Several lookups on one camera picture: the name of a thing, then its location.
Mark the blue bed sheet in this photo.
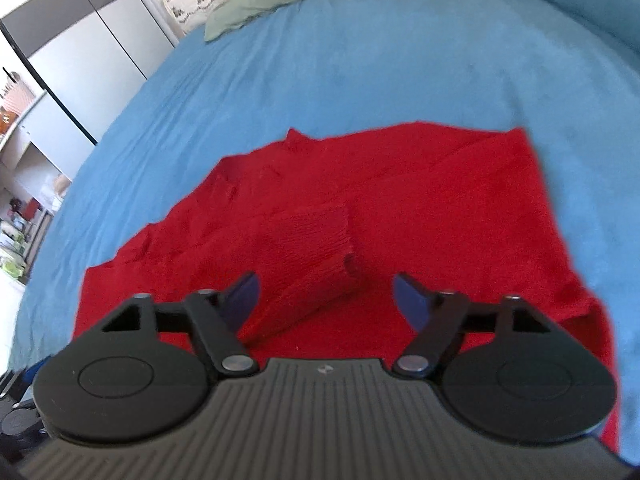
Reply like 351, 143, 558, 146
9, 0, 640, 466

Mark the white and grey wardrobe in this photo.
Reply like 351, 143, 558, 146
0, 0, 177, 173

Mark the red knitted sweater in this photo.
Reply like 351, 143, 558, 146
74, 121, 620, 453

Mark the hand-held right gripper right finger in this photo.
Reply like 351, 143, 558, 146
391, 272, 550, 377

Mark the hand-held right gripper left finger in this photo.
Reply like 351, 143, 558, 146
101, 271, 261, 374

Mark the white shelf unit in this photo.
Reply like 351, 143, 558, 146
0, 67, 73, 286

